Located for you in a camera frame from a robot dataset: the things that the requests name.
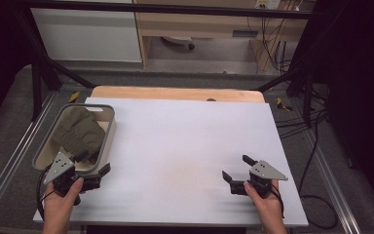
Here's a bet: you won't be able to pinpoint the white cabinet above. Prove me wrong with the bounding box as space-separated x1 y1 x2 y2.
29 0 143 63

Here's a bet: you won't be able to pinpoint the black floor cable loop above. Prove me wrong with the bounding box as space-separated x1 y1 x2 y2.
297 111 339 230

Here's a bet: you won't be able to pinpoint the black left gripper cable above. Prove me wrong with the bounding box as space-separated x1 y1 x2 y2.
35 164 56 213

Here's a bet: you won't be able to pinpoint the wooden table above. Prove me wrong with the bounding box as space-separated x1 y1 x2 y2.
90 85 267 104

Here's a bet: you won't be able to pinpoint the black metal stand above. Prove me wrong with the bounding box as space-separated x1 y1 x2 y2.
14 8 95 123
255 0 352 129

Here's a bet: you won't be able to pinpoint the person's right hand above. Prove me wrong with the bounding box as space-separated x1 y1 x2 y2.
243 179 284 225

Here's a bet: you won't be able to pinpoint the white power strip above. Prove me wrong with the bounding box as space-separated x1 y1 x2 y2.
253 0 282 11

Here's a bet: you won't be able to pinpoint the black metal crossbar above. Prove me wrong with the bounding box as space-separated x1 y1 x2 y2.
15 1 317 20

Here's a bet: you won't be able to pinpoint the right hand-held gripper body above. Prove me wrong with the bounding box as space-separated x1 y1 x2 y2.
229 159 289 200

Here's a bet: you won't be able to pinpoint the hanging black desk cables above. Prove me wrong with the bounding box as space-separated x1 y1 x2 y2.
246 14 298 75

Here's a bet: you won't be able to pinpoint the aluminium floor rail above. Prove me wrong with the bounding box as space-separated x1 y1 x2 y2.
0 92 58 222
304 129 362 234

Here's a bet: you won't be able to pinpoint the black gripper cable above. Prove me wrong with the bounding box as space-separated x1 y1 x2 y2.
270 186 285 219
35 164 56 213

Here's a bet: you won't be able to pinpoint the bundle of black floor cables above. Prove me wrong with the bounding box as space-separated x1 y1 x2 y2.
274 108 329 140

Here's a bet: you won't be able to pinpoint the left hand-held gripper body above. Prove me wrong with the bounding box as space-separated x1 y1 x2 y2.
43 151 103 198

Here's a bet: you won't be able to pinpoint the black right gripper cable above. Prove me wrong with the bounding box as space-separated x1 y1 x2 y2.
270 186 285 219

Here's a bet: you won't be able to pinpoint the person's left hand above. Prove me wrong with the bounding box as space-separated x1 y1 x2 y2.
42 176 85 226

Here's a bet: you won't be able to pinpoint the olive green garment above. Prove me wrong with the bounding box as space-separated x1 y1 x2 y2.
51 105 107 164

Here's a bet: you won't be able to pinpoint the office chair base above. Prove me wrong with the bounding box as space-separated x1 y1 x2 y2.
160 35 196 52

